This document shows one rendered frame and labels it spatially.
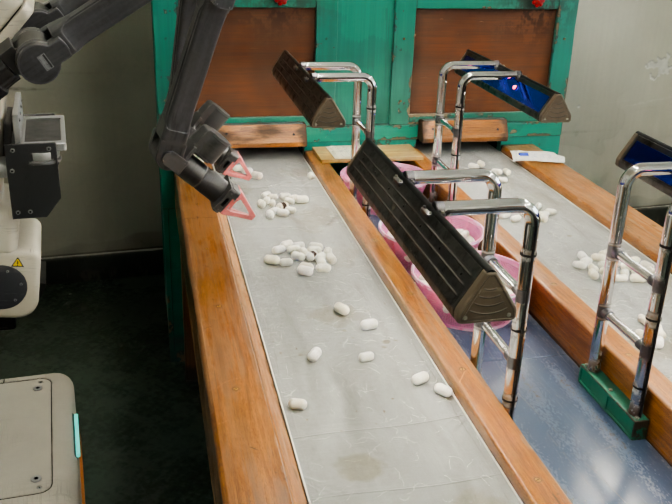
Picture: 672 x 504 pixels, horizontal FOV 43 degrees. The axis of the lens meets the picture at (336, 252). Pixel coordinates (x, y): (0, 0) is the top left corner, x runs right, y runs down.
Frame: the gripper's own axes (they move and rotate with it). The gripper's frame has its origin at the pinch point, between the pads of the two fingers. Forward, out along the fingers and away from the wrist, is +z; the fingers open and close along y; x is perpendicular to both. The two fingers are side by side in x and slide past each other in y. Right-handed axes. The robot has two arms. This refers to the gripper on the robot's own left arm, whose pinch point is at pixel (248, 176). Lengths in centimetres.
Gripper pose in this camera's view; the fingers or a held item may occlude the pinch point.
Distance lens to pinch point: 234.8
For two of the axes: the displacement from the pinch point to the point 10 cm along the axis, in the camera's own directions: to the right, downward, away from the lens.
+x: -6.6, 7.3, 1.6
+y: -2.0, -3.8, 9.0
